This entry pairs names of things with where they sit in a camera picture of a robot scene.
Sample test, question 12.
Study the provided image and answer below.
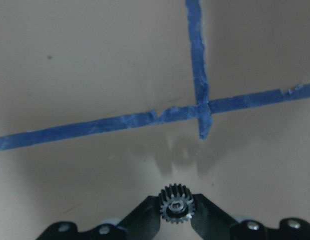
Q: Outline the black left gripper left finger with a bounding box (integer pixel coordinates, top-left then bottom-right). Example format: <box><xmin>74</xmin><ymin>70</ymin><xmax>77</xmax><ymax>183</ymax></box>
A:
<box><xmin>117</xmin><ymin>196</ymin><xmax>161</xmax><ymax>240</ymax></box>

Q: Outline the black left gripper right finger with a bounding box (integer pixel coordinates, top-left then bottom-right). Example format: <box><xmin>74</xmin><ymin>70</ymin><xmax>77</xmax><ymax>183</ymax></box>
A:
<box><xmin>191</xmin><ymin>194</ymin><xmax>239</xmax><ymax>240</ymax></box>

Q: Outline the black bearing gear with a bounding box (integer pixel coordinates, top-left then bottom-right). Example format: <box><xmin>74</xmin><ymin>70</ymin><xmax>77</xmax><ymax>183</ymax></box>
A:
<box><xmin>158</xmin><ymin>183</ymin><xmax>195</xmax><ymax>224</ymax></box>

